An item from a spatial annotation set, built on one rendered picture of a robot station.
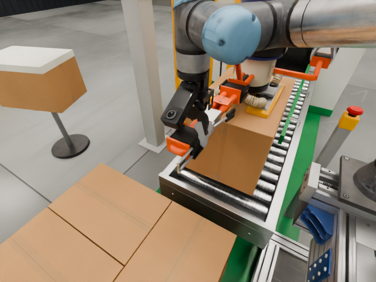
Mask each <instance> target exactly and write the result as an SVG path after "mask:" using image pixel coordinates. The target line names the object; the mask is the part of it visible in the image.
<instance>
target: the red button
mask: <svg viewBox="0 0 376 282"><path fill-rule="evenodd" d="M347 111H348V115H349V116H351V117H354V118H355V117H357V115H362V114H363V112H364V110H363V109H362V108H361V107H358V106H348V107H347Z"/></svg>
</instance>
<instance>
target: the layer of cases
mask: <svg viewBox="0 0 376 282"><path fill-rule="evenodd" d="M236 238H237V235H235V234H233V233H232V232H230V231H228V230H226V229H224V228H222V227H220V226H219V225H217V224H215V223H213V222H211V221H209V220H207V219H205V218H203V217H202V216H200V215H198V214H196V213H194V212H193V211H191V210H188V209H187V208H185V207H183V206H181V205H180V204H178V203H176V202H174V201H172V200H170V199H168V198H166V197H165V196H163V195H161V194H159V193H157V192H155V191H153V190H151V189H150V188H148V187H146V186H144V185H142V184H140V183H138V182H136V181H135V180H133V179H131V178H129V177H128V176H125V175H123V174H122V173H120V172H118V171H116V170H114V169H113V168H111V167H109V166H107V165H105V164H103V163H100V164H99V165H98V166H97V167H95V168H94V169H93V170H92V171H90V172H89V173H88V174H86V175H85V176H84V177H83V178H82V179H80V180H79V181H78V182H77V183H76V184H74V185H73V186H72V187H71V188H70V189H68V190H67V191H66V192H65V193H63V194H62V195H61V196H60V197H58V198H57V199H56V200H55V201H53V202H52V203H51V204H50V205H49V206H48V208H45V209H44V210H43V211H41V212H40V213H39V214H38V215H36V216H35V217H34V218H32V219H31V220H30V221H29V222H28V223H26V224H25V225H24V226H23V227H22V228H20V229H19V230H18V231H17V232H16V233H14V234H13V235H12V236H10V238H8V239H7V240H5V241H4V242H3V243H2V244H1V245H0V282H220V280H221V278H222V275H223V273H224V270H225V267H226V265H227V263H228V260H229V257H230V255H231V252H232V249H233V246H234V243H235V241H236Z"/></svg>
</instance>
